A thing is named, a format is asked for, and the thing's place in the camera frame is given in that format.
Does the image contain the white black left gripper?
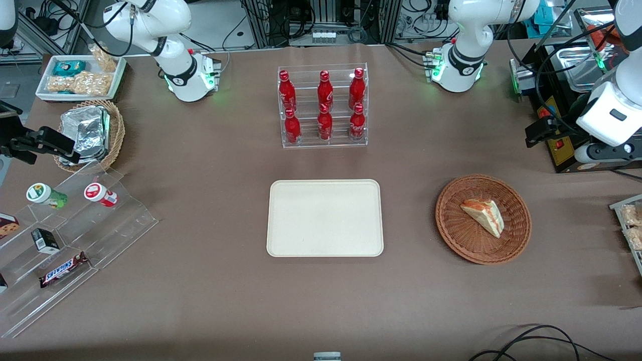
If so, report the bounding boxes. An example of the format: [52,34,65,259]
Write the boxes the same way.
[574,142,642,164]

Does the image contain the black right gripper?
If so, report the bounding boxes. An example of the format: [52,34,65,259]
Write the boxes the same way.
[0,131,39,166]

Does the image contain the triangular sandwich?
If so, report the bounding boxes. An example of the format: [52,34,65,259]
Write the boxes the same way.
[460,198,505,239]

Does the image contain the white rectangular snack tray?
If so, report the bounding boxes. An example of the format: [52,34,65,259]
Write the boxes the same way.
[35,54,127,103]

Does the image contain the oval wicker basket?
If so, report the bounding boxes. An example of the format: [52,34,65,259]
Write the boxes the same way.
[52,99,125,174]

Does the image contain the round brown wicker basket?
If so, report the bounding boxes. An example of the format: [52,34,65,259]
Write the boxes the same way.
[435,173,532,265]

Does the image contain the cream rectangular plastic tray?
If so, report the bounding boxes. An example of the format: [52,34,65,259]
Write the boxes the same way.
[266,179,384,258]

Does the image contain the green yogurt drink bottle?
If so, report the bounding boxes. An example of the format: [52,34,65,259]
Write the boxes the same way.
[26,183,68,209]

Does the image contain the silver foil packs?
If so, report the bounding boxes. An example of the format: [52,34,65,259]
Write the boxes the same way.
[59,106,111,165]

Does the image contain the clear bagged pastry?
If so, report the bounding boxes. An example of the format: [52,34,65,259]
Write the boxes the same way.
[620,203,642,251]

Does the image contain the brown white snack box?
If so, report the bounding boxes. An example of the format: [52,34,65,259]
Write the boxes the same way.
[0,213,21,240]

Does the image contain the large clear nut bag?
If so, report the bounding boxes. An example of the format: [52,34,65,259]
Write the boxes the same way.
[47,72,112,96]

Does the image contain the steel appliance pan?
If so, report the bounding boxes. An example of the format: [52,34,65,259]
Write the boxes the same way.
[556,44,611,94]

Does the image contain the teal snack packet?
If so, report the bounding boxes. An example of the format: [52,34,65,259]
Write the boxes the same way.
[53,60,87,77]

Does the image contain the red yogurt drink bottle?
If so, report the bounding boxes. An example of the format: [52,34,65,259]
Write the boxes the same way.
[83,183,119,208]

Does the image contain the small black carton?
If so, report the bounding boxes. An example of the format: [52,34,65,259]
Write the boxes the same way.
[31,228,61,254]

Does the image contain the small clear nut bag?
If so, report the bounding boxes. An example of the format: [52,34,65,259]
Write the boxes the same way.
[88,44,118,73]

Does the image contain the clear acrylic stepped display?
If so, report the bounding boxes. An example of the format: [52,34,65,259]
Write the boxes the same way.
[0,162,159,339]

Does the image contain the brown Snickers bar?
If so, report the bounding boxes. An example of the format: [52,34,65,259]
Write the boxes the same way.
[39,252,90,289]

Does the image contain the red cola bottle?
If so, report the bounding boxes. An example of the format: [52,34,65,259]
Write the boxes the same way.
[348,68,366,109]
[278,70,297,113]
[284,108,302,146]
[317,70,335,109]
[317,103,334,141]
[349,103,366,141]

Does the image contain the clear acrylic bottle rack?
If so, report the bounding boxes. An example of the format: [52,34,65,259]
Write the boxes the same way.
[277,63,369,149]

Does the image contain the black floor cable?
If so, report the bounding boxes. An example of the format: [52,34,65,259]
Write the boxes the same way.
[468,324,618,361]

